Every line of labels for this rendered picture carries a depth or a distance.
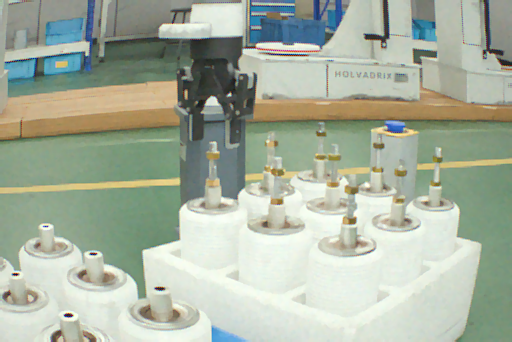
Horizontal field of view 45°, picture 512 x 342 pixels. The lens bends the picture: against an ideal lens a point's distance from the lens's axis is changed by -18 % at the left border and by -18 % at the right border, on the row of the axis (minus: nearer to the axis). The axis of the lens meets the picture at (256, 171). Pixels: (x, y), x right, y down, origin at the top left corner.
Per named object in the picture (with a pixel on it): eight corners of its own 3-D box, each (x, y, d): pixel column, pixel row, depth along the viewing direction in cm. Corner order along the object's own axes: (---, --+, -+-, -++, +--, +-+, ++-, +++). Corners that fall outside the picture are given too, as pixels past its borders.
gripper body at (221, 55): (257, 31, 97) (256, 96, 99) (214, 29, 102) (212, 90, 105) (218, 33, 91) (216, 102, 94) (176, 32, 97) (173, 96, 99)
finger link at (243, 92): (238, 72, 93) (229, 113, 96) (248, 76, 92) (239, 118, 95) (252, 70, 95) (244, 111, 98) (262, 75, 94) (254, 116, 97)
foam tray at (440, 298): (152, 347, 109) (141, 250, 104) (306, 288, 136) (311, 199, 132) (336, 431, 83) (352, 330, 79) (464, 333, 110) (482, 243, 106)
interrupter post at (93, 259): (83, 279, 74) (79, 252, 74) (98, 275, 76) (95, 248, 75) (94, 286, 73) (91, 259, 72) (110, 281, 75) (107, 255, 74)
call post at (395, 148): (357, 289, 135) (370, 131, 127) (377, 278, 140) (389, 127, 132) (385, 297, 130) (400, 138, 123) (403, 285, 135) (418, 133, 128)
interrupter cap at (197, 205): (197, 219, 98) (197, 214, 98) (179, 203, 105) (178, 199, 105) (249, 213, 101) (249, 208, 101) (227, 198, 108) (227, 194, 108)
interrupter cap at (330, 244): (387, 247, 87) (388, 242, 87) (350, 263, 82) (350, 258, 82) (344, 234, 93) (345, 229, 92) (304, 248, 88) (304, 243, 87)
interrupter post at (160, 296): (146, 316, 67) (142, 287, 66) (163, 310, 68) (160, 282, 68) (161, 324, 65) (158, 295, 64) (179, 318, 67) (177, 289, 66)
